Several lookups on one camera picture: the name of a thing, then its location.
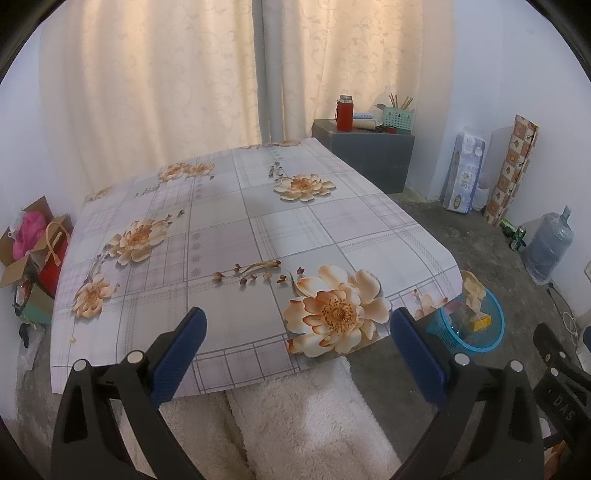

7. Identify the white fluffy rug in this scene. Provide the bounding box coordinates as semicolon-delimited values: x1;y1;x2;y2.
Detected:
157;357;402;480

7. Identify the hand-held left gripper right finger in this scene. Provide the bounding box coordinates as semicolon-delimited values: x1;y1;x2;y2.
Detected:
390;307;546;480

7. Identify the white cable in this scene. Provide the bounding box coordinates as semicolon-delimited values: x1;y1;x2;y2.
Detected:
547;284;583;340

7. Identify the large blue water jug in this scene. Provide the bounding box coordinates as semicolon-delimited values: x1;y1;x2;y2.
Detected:
524;206;574;284

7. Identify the grey cabinet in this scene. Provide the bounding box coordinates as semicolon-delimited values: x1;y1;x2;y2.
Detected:
311;119;415;195

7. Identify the red thermos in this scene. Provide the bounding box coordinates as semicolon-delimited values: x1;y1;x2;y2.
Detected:
335;95;355;132

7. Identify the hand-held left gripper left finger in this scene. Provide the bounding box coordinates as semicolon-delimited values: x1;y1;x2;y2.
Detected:
51;307;208;480

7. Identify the green bottle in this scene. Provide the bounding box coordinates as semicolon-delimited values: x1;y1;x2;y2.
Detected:
501;218;527;252

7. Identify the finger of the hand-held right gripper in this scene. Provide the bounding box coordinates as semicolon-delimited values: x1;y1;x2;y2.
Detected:
533;323;591;386

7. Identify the pink plastic bag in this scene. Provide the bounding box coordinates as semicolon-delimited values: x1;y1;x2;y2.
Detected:
11;211;47;261

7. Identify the blue plastic basket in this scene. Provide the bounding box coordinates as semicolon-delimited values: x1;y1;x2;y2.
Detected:
425;286;505;355

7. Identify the green cardboard box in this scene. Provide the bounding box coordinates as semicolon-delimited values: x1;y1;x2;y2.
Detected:
16;284;55;326

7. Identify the white tissue pack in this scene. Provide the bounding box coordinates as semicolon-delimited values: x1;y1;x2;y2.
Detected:
442;130;486;214

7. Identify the patterned paper roll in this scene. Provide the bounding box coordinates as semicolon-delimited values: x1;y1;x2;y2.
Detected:
483;114;539;227

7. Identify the red gift bag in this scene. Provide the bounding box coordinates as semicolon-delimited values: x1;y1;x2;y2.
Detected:
37;220;74;298

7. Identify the brown cardboard box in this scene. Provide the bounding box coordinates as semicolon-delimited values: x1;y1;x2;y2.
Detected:
0;196;75;289

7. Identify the teal chopstick holder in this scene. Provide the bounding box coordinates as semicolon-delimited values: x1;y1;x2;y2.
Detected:
384;107;415;136

